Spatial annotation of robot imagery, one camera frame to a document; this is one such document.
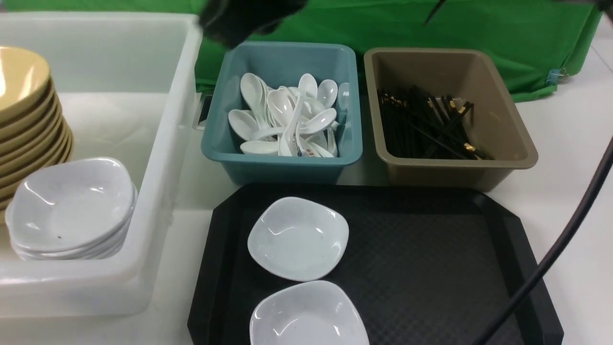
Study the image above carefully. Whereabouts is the white square dish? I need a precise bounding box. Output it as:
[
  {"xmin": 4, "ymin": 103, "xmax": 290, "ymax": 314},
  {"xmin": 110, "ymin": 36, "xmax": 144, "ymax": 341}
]
[
  {"xmin": 247, "ymin": 196, "xmax": 350, "ymax": 282},
  {"xmin": 249, "ymin": 280, "xmax": 370, "ymax": 345}
]

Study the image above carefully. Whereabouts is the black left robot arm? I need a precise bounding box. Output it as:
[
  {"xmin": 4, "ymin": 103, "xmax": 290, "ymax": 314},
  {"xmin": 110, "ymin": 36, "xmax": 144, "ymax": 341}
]
[{"xmin": 198, "ymin": 0, "xmax": 308, "ymax": 50}]

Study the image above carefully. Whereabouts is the pile of white spoons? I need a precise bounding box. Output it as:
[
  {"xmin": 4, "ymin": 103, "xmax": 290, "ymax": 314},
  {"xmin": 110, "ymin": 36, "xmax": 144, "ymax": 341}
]
[{"xmin": 227, "ymin": 73, "xmax": 351, "ymax": 158}]

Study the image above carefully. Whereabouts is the teal plastic spoon bin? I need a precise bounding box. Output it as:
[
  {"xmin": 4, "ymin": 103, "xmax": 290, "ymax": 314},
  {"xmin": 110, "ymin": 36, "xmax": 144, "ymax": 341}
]
[{"xmin": 201, "ymin": 41, "xmax": 363, "ymax": 185}]

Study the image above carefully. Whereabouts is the pile of black chopsticks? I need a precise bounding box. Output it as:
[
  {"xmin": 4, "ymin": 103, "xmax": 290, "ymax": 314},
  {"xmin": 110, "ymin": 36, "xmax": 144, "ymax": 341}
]
[{"xmin": 377, "ymin": 85, "xmax": 492, "ymax": 160}]

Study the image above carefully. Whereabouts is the black serving tray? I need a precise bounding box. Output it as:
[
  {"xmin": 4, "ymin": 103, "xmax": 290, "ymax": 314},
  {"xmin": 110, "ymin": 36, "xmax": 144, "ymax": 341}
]
[{"xmin": 187, "ymin": 184, "xmax": 537, "ymax": 345}]

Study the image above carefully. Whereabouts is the brown plastic chopstick bin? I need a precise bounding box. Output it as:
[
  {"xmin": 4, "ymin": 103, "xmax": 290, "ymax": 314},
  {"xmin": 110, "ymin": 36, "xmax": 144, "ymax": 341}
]
[{"xmin": 364, "ymin": 47, "xmax": 538, "ymax": 192}]

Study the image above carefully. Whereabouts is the white plastic tub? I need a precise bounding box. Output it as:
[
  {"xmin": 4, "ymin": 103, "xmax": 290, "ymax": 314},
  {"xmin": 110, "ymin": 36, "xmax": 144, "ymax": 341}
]
[{"xmin": 0, "ymin": 12, "xmax": 202, "ymax": 318}]

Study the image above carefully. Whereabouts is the stack of white dishes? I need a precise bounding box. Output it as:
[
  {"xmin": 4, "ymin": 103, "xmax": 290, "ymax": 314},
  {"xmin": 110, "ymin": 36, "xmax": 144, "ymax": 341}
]
[{"xmin": 4, "ymin": 157, "xmax": 138, "ymax": 260}]

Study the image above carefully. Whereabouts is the green backdrop cloth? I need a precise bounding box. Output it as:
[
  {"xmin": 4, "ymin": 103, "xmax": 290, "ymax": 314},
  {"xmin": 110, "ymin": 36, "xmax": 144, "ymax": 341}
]
[{"xmin": 0, "ymin": 0, "xmax": 603, "ymax": 103}]

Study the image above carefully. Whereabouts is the blue binder clip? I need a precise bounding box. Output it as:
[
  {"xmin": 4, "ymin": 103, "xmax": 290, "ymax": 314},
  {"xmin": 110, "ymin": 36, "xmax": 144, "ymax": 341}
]
[{"xmin": 546, "ymin": 68, "xmax": 570, "ymax": 86}]

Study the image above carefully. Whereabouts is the stack of tan bowls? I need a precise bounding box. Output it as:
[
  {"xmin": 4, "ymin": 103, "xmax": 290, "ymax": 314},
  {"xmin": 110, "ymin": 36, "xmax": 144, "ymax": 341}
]
[{"xmin": 0, "ymin": 46, "xmax": 74, "ymax": 214}]

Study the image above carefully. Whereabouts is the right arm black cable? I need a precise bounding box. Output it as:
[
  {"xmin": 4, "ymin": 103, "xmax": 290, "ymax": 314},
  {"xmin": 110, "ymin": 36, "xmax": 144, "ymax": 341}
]
[{"xmin": 472, "ymin": 137, "xmax": 613, "ymax": 345}]

